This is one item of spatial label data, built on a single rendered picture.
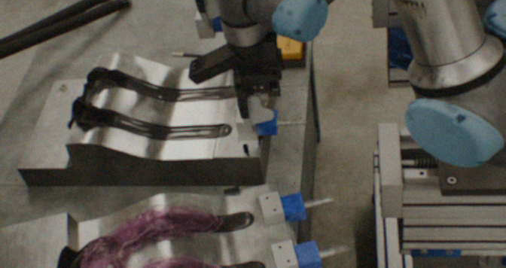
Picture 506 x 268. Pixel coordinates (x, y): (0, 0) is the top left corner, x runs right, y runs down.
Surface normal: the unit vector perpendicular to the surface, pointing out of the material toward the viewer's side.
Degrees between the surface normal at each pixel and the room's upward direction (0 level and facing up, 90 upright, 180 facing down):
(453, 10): 68
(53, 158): 0
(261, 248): 0
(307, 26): 91
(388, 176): 0
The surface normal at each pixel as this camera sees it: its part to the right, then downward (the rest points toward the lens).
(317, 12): 0.73, 0.44
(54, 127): -0.13, -0.68
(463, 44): 0.22, 0.40
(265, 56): -0.11, 0.74
